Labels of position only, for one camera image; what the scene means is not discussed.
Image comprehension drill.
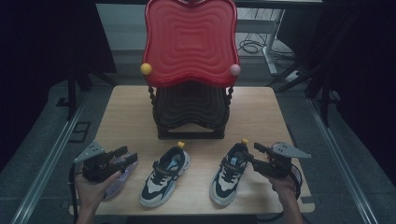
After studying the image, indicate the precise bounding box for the red and black shoe rack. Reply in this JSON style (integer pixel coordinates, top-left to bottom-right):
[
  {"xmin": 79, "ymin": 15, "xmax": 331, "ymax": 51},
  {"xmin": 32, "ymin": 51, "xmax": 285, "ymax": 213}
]
[{"xmin": 139, "ymin": 0, "xmax": 242, "ymax": 140}]

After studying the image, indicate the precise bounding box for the white desk frame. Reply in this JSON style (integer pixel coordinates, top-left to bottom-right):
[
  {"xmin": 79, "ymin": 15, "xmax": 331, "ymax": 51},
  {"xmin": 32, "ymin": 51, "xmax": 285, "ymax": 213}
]
[{"xmin": 236, "ymin": 8, "xmax": 286, "ymax": 77}]

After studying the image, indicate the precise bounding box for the black metal stand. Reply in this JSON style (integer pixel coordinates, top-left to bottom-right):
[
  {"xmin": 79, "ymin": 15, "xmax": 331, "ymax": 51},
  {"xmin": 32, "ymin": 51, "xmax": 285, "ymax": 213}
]
[
  {"xmin": 267, "ymin": 15, "xmax": 356, "ymax": 127},
  {"xmin": 55, "ymin": 66, "xmax": 120, "ymax": 121}
]

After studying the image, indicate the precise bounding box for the navy and white sneaker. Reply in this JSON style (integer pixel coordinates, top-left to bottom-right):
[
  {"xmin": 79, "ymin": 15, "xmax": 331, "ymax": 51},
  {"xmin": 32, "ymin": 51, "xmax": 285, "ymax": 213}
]
[
  {"xmin": 138, "ymin": 141, "xmax": 191, "ymax": 209},
  {"xmin": 209, "ymin": 138, "xmax": 250, "ymax": 207}
]

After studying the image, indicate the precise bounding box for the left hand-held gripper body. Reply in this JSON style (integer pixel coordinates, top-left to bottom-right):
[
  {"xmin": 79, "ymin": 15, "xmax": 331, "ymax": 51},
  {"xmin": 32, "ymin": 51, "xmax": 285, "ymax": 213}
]
[{"xmin": 73, "ymin": 140, "xmax": 127, "ymax": 184}]

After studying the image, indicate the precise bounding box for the person's right hand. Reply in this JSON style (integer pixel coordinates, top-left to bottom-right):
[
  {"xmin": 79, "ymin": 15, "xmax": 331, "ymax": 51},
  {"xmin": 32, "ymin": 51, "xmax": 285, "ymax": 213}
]
[{"xmin": 267, "ymin": 174, "xmax": 298, "ymax": 201}]

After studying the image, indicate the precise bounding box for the metal floor rail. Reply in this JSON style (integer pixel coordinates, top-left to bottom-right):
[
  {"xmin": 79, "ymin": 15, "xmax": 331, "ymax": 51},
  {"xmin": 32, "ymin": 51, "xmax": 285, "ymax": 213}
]
[
  {"xmin": 306, "ymin": 97, "xmax": 379, "ymax": 224},
  {"xmin": 10, "ymin": 99, "xmax": 90, "ymax": 224}
]

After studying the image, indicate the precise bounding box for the bundle of black floor cables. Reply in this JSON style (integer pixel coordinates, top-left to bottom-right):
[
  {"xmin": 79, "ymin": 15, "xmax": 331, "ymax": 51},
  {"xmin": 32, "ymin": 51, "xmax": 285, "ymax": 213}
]
[{"xmin": 237, "ymin": 32, "xmax": 295, "ymax": 62}]

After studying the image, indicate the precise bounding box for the white power strip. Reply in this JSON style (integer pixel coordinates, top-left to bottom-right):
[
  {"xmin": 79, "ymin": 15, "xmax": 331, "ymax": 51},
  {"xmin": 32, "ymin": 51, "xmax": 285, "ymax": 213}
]
[{"xmin": 284, "ymin": 70, "xmax": 303, "ymax": 82}]

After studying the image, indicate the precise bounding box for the dark curtain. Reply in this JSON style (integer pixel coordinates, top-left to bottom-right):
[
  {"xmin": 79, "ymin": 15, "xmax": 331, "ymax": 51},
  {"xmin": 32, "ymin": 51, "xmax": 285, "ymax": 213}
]
[
  {"xmin": 276, "ymin": 0, "xmax": 396, "ymax": 188},
  {"xmin": 0, "ymin": 0, "xmax": 118, "ymax": 162}
]

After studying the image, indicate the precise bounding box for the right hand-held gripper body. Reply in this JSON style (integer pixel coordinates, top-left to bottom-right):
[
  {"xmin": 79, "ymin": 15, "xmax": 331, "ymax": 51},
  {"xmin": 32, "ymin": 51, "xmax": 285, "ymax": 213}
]
[{"xmin": 252, "ymin": 141, "xmax": 312, "ymax": 179}]

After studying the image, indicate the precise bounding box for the person's left hand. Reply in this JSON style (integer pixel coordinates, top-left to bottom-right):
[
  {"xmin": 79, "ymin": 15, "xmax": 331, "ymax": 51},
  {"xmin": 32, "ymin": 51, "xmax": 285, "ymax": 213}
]
[{"xmin": 74, "ymin": 170, "xmax": 122, "ymax": 209}]

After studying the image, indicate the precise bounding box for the purple transparent sandal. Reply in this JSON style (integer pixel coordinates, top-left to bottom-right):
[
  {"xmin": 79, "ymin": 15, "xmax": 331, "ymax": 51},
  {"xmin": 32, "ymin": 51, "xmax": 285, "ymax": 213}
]
[
  {"xmin": 290, "ymin": 164, "xmax": 304, "ymax": 200},
  {"xmin": 104, "ymin": 155, "xmax": 139, "ymax": 200}
]

